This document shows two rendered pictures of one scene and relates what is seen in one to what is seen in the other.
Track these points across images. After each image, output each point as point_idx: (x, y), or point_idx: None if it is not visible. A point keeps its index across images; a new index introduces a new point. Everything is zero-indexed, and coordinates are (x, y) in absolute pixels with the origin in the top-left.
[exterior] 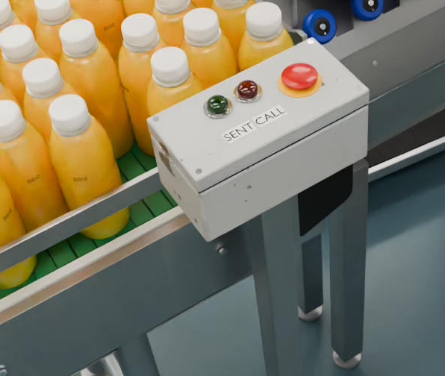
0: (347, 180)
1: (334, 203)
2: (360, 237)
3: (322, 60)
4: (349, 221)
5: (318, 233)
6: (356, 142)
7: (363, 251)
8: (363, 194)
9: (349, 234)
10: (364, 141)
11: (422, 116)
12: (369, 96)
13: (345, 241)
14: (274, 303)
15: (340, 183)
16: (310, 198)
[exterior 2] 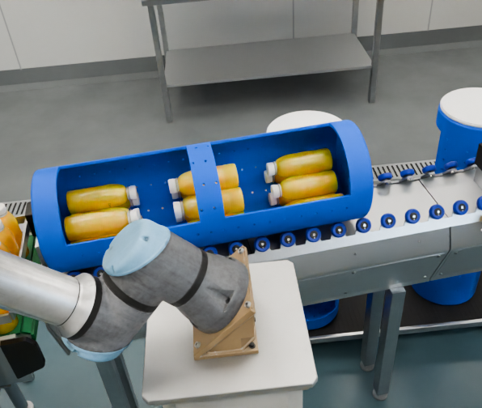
0: (39, 359)
1: (34, 367)
2: (115, 386)
3: None
4: (103, 376)
5: (30, 380)
6: None
7: (120, 393)
8: (108, 365)
9: (105, 383)
10: None
11: (145, 335)
12: None
13: (104, 385)
14: None
15: (34, 359)
16: (15, 362)
